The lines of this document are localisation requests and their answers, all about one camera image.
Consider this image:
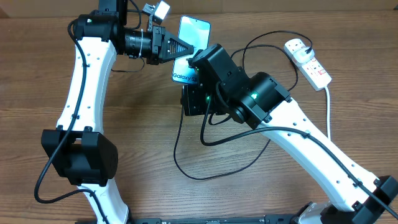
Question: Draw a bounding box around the Samsung Galaxy smartphone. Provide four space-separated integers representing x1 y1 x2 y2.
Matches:
172 16 211 84

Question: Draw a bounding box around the black USB charging cable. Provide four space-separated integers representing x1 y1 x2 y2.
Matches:
173 30 313 181

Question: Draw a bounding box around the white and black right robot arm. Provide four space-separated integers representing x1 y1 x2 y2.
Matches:
182 44 397 223

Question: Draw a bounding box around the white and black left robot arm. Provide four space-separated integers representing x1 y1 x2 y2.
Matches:
41 0 193 223

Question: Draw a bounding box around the white charger plug adapter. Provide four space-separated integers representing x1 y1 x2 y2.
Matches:
293 47 315 65

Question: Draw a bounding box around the white power strip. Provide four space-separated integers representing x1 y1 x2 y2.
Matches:
284 39 331 91

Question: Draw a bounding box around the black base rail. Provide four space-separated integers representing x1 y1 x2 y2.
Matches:
127 214 294 224

